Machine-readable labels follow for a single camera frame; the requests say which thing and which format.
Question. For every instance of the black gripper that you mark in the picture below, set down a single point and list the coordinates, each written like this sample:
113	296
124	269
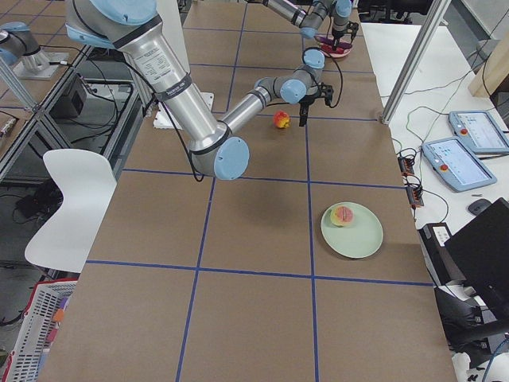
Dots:
305	103
337	36

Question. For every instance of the red peach fruit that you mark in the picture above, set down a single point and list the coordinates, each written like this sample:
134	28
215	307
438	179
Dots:
281	120

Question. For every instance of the purple eggplant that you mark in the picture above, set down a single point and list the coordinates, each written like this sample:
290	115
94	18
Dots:
328	45

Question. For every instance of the red chili pepper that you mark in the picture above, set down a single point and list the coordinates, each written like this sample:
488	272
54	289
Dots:
338	48

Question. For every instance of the halved peach slice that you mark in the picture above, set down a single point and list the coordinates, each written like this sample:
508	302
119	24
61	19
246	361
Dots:
341	216

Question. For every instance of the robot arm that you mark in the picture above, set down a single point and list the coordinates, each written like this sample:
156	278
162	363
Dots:
136	29
337	12

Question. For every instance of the pink plate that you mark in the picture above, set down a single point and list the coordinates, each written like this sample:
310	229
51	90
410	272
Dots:
336	51

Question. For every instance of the light green plate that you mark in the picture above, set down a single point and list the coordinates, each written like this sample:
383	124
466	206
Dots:
358	240

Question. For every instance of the near teach pendant tablet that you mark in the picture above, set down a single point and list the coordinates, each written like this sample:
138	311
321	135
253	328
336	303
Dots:
457	165

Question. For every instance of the teach pendant tablet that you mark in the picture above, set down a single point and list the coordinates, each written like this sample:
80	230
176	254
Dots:
457	165
479	131

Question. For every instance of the far teach pendant tablet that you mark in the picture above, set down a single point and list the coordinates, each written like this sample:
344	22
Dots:
479	131

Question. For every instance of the black computer mouse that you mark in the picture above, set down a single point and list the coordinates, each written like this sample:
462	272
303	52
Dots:
478	206

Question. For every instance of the black monitor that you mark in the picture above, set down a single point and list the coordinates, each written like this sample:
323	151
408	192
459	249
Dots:
480	250

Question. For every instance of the white plastic chair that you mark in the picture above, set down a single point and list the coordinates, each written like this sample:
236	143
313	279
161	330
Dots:
87	183

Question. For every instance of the white plastic basket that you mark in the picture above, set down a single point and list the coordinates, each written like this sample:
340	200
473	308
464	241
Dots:
40	322

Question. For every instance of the aluminium frame post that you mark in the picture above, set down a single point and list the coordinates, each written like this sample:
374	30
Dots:
417	51

